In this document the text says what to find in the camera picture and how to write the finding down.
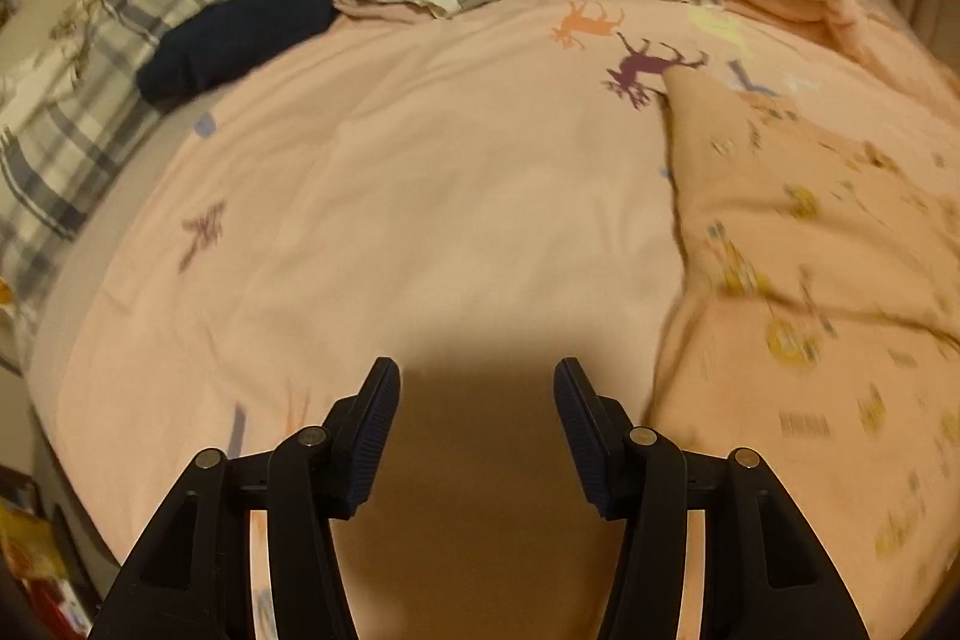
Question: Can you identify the peach duck-print garment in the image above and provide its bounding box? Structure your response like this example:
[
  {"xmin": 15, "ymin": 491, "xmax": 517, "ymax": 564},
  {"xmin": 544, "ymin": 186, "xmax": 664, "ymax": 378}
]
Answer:
[{"xmin": 652, "ymin": 66, "xmax": 960, "ymax": 640}]

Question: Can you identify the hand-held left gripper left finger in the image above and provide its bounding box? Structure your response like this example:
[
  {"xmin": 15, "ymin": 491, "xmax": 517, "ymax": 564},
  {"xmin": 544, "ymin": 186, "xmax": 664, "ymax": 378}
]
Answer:
[{"xmin": 86, "ymin": 356, "xmax": 402, "ymax": 640}]

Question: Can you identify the plaid grey white blanket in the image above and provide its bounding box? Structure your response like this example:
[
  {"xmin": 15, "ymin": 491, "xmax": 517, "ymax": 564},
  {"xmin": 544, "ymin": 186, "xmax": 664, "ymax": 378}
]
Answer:
[{"xmin": 0, "ymin": 0, "xmax": 263, "ymax": 341}]

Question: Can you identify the colourful packaging pile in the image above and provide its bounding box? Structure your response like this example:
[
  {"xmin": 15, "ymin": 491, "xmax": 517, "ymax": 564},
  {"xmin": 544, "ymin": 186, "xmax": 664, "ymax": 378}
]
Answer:
[{"xmin": 0, "ymin": 460, "xmax": 98, "ymax": 640}]

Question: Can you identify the navy blue garment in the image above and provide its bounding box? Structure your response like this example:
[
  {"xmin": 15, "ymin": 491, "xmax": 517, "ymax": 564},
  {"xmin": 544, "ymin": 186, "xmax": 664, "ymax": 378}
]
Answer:
[{"xmin": 136, "ymin": 0, "xmax": 340, "ymax": 103}]

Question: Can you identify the pink animal-print blanket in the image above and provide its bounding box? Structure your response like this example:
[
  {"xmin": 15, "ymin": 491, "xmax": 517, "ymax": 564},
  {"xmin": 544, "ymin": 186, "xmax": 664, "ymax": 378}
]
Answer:
[{"xmin": 30, "ymin": 0, "xmax": 960, "ymax": 640}]

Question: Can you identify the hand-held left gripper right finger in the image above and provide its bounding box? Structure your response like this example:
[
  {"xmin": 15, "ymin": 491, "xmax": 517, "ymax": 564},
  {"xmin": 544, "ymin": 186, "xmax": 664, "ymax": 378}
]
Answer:
[{"xmin": 553, "ymin": 356, "xmax": 871, "ymax": 640}]

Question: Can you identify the pink folded cloth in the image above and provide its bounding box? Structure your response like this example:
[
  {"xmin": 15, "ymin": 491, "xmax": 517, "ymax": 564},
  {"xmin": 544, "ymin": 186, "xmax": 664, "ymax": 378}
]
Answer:
[{"xmin": 727, "ymin": 0, "xmax": 886, "ymax": 64}]

